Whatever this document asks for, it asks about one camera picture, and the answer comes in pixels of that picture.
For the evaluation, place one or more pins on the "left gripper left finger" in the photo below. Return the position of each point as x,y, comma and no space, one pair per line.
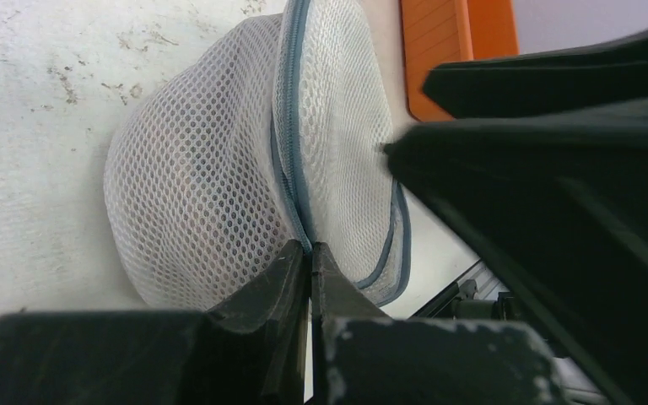
249,349

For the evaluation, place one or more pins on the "orange plastic bin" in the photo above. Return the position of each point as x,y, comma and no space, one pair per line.
444,31

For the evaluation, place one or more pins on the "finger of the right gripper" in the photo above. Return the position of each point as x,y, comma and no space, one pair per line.
544,82
557,208

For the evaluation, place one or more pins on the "blue-trimmed mesh laundry bag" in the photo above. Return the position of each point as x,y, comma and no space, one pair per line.
274,134

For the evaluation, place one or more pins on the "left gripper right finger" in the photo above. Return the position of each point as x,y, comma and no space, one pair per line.
363,356

